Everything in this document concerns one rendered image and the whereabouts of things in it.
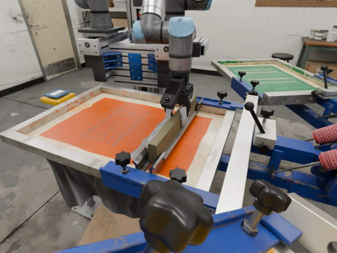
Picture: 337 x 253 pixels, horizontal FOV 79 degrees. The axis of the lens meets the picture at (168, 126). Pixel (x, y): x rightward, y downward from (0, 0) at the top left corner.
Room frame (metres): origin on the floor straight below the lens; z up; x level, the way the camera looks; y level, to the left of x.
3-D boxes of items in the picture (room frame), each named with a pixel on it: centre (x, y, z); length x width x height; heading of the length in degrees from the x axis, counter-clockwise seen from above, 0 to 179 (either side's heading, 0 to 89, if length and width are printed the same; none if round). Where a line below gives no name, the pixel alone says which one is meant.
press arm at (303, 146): (0.52, -0.36, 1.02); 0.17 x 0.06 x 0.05; 66
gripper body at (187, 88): (0.69, -0.04, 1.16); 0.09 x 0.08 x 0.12; 156
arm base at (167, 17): (1.37, -0.04, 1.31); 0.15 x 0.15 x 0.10
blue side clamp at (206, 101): (0.90, -0.17, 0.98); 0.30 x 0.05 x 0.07; 66
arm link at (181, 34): (0.68, -0.04, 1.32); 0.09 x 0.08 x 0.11; 169
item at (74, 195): (0.57, 0.29, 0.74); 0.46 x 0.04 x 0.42; 66
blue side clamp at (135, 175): (0.39, 0.05, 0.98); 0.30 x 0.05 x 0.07; 66
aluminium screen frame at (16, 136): (0.74, 0.16, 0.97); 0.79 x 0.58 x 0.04; 66
